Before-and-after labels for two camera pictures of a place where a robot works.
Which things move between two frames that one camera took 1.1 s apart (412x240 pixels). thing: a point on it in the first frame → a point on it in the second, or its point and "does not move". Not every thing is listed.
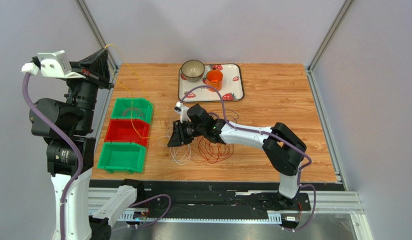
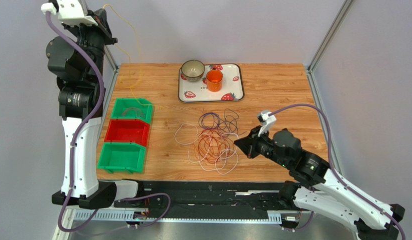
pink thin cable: [133, 108] does not move
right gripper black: [184, 131] → [254, 145]
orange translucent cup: [214, 79] does not move
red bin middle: [121, 130] does not move
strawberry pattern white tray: [233, 88] does not move
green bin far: [142, 108] does not move
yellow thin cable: [132, 100] → [131, 86]
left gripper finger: [97, 63] → [100, 15]
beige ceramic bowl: [193, 70] does not move
